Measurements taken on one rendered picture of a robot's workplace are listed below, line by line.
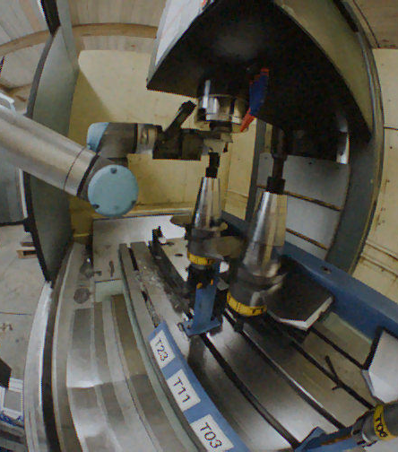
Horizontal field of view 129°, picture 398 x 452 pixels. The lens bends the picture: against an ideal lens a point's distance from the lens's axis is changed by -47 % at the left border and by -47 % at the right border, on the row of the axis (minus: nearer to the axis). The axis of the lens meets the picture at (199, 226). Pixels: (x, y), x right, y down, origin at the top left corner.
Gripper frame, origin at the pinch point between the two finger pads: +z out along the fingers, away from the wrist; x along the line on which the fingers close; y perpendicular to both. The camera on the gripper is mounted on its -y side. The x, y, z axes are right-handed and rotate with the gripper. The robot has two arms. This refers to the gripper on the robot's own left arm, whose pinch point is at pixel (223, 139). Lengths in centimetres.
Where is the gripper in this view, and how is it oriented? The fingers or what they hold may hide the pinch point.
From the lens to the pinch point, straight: 52.7
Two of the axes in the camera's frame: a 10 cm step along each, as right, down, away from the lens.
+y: -0.7, 9.4, 3.4
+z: 8.8, -1.1, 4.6
